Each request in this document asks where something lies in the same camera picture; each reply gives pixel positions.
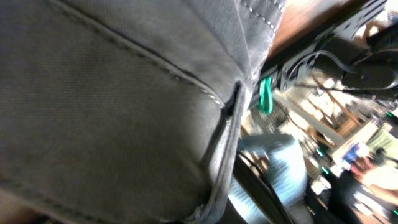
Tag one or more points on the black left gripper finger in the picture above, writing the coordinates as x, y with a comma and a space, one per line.
251, 198

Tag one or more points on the grey shorts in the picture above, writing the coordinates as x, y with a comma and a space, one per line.
128, 111

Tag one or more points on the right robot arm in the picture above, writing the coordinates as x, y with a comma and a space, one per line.
370, 69

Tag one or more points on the person in blue jeans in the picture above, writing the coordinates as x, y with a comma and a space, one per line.
286, 173

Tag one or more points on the right green clamp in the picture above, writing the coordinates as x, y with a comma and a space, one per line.
265, 96

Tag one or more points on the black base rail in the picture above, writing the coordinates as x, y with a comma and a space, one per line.
297, 61

